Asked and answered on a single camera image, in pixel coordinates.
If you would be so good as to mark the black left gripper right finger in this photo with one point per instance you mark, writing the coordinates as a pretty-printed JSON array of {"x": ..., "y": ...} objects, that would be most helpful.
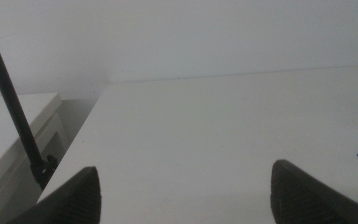
[{"x": 303, "y": 199}]

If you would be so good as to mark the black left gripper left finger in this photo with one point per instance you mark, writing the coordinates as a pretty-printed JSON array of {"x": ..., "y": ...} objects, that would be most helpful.
[{"x": 73, "y": 202}]

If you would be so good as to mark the black stand pole with clamp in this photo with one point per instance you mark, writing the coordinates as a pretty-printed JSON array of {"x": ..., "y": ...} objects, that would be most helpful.
[{"x": 9, "y": 99}]

